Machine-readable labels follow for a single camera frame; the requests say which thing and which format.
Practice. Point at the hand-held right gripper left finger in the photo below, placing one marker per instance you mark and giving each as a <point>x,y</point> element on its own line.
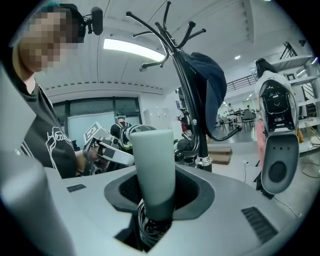
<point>17,200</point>

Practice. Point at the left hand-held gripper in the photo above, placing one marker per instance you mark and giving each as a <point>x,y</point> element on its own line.
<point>110,152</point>

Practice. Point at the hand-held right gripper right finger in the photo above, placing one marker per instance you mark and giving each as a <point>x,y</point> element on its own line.
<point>281,150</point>

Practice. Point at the black metal coat rack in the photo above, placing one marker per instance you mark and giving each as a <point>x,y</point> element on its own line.
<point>186,82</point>

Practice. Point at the person's left forearm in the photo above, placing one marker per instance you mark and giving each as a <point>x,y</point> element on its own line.
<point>80,162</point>

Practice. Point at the person's left hand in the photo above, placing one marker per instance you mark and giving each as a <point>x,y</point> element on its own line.
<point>96,155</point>

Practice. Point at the white cabinet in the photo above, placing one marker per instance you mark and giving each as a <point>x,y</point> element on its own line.
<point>156,117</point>

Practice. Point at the group of tables and chairs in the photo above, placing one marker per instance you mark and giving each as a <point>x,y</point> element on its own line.
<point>237,117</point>

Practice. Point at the white shelving unit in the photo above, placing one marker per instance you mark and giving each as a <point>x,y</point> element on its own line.
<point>305,95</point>

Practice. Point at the flat cardboard box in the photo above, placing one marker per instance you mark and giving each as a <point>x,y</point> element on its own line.
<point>221,155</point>

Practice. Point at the person's black printed t-shirt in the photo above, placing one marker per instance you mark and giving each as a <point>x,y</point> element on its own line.
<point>50,130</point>

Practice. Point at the black balcony railing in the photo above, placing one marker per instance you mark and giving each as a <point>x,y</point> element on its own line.
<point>241,83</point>

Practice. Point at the long ceiling light panel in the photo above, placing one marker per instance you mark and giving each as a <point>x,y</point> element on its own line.
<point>133,50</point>

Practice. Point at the navy blue cap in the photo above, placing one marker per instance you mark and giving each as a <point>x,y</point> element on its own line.
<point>212,85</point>

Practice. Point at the small round ceiling light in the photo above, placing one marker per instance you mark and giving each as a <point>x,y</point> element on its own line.
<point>237,57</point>

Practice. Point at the person's head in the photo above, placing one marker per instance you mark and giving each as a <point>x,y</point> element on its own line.
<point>46,37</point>

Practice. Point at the dark framed window wall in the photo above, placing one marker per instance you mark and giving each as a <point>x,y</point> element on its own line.
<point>100,110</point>

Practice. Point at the black head-worn camera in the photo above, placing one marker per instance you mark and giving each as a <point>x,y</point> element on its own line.
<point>96,21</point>

